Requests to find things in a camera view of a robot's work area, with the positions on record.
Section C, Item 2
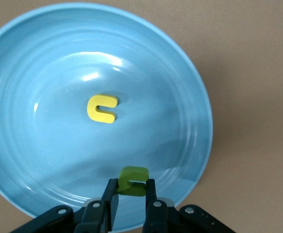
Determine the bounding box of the yellow foam letter u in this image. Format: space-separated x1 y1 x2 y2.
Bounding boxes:
87 94 119 124

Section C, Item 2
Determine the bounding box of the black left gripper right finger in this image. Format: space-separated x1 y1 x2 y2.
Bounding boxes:
143 179 178 233

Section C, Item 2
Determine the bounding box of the green foam letter u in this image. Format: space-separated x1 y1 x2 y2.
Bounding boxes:
118 166 149 197

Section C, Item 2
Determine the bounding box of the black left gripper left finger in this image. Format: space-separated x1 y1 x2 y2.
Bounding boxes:
76 179 120 233

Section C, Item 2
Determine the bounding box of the brown table cover sheet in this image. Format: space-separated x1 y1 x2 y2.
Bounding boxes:
0 0 283 233

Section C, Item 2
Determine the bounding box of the blue plate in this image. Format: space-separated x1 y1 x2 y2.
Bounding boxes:
0 2 214 231

